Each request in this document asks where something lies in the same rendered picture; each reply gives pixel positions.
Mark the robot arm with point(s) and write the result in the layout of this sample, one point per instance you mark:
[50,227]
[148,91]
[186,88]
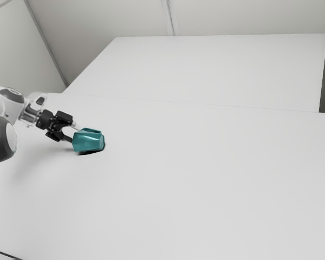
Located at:
[8,108]

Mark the teal faceted mug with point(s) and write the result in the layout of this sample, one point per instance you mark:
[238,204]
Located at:
[87,141]

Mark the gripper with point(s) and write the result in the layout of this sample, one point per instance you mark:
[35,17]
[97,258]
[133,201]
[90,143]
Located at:
[50,120]

